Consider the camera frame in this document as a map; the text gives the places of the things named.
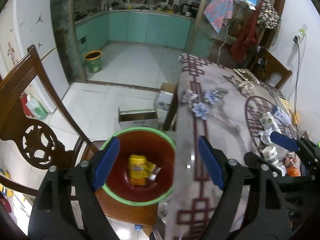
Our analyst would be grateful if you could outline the floral paper cup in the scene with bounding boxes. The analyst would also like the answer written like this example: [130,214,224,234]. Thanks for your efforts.
[262,144,279,164]

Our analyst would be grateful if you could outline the blue white milk carton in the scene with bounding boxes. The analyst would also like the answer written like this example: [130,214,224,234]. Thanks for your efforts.
[272,106,292,126]

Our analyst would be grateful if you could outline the newspaper ball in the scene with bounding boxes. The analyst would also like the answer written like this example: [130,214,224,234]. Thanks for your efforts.
[283,153,297,168]
[237,80,255,98]

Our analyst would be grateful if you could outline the yellow drink carton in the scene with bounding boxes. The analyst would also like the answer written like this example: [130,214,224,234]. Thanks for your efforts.
[129,154,146,186]

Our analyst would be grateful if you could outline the orange plastic snack bag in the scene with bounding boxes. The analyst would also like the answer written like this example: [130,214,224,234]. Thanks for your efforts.
[286,166,300,177]

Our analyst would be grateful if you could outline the green yellow trash bin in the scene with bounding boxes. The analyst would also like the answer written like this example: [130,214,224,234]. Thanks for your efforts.
[85,50,102,74]

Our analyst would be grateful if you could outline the teal kitchen cabinets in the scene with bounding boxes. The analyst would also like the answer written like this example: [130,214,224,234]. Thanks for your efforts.
[75,10,193,55]

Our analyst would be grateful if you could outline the floral tablecloth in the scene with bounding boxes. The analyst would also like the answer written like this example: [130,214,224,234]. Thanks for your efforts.
[163,52,313,240]

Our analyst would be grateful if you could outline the wooden chair left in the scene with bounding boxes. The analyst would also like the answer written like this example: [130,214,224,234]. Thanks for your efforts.
[1,44,158,226]

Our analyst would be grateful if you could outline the wooden chair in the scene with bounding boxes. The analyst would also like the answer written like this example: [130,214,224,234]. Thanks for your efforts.
[248,47,292,89]
[1,44,158,226]

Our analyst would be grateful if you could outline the wooden chair far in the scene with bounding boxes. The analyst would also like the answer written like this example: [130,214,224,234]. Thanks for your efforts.
[248,47,292,89]

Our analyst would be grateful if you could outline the dark snack packet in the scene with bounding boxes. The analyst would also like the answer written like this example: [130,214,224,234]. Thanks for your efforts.
[233,68,258,83]

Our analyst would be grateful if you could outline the red green plastic basin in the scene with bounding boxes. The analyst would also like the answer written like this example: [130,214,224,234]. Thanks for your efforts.
[103,127,176,206]

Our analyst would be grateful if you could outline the green detergent bottle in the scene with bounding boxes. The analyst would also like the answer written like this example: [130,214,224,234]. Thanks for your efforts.
[27,95,47,120]

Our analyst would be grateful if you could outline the red hanging garment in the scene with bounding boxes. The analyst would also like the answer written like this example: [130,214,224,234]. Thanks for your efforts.
[230,2,262,62]

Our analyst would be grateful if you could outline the red fire extinguisher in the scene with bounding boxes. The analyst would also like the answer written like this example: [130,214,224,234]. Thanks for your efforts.
[20,93,34,118]

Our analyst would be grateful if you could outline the open cardboard box floor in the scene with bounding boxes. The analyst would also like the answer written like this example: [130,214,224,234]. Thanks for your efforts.
[118,108,159,129]

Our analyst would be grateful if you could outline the patterned hanging bag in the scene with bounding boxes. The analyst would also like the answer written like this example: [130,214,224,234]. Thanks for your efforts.
[256,0,280,30]

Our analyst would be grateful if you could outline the plaid hanging towel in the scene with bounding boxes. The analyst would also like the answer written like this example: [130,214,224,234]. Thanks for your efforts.
[203,0,233,34]

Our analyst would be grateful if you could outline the white refrigerator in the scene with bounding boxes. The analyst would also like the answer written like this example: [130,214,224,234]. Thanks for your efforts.
[1,0,69,98]

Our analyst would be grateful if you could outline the white charging cable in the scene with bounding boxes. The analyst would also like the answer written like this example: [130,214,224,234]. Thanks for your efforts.
[293,39,302,131]

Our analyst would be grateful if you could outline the wall power adapter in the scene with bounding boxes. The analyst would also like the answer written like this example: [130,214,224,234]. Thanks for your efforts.
[293,28,306,44]

